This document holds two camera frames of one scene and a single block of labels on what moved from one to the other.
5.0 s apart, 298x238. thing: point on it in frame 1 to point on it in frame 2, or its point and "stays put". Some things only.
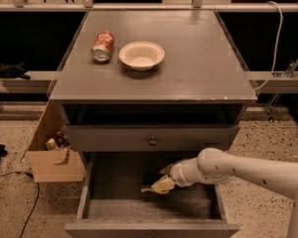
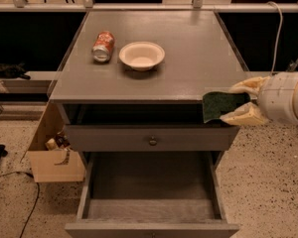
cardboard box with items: (51, 156) stays put
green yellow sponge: (148, 186) to (215, 103)
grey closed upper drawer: (148, 138) stays put
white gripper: (178, 175) to (276, 97)
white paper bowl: (141, 55) stays put
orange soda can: (102, 47) stays put
